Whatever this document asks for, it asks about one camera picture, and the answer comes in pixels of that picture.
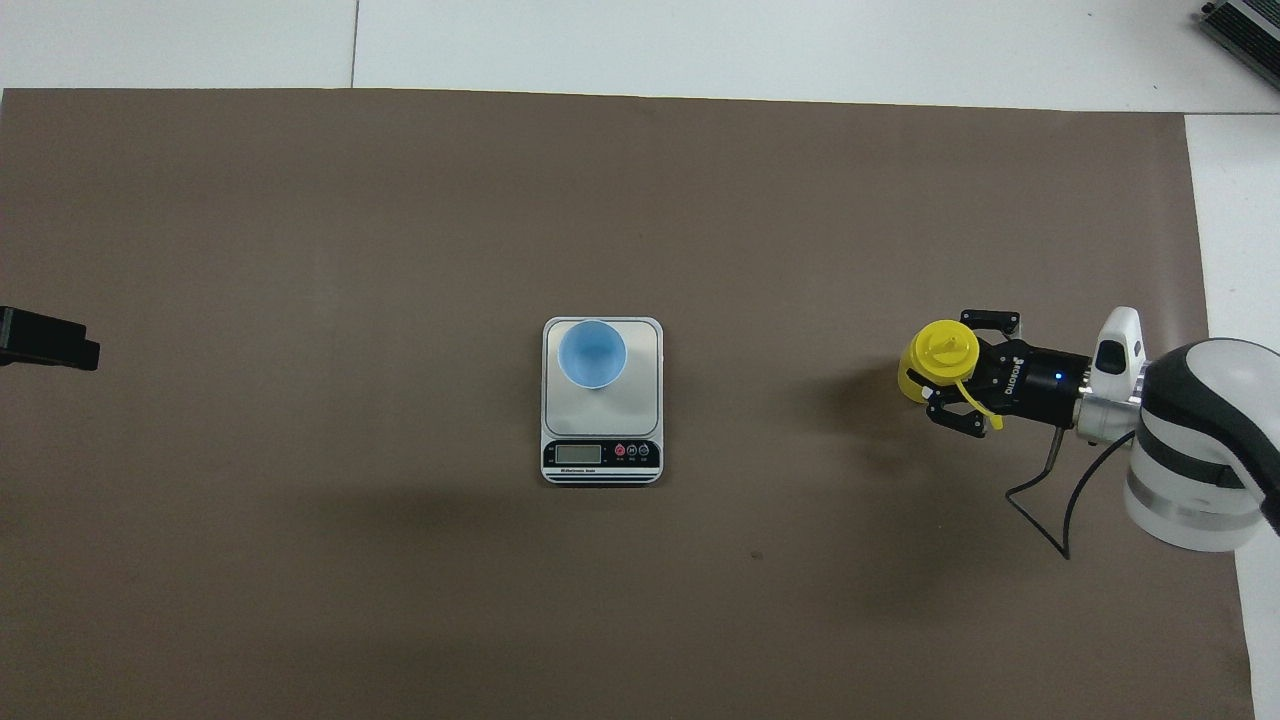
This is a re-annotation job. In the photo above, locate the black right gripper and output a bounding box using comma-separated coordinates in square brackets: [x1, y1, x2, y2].
[924, 307, 1092, 442]

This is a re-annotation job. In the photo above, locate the yellow squeeze bottle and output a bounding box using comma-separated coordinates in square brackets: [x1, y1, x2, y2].
[897, 319, 1004, 433]

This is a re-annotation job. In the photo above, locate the light blue plastic cup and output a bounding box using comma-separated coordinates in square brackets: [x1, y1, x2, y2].
[557, 319, 628, 390]

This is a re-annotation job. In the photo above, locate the silver digital kitchen scale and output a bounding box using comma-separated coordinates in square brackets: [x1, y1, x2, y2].
[541, 316, 664, 487]

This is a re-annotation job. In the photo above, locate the brown paper table mat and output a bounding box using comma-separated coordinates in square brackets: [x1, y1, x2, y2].
[0, 88, 1256, 720]

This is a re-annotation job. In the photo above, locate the grey ribbed metal device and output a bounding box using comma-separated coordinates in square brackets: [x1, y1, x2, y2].
[1200, 0, 1280, 93]

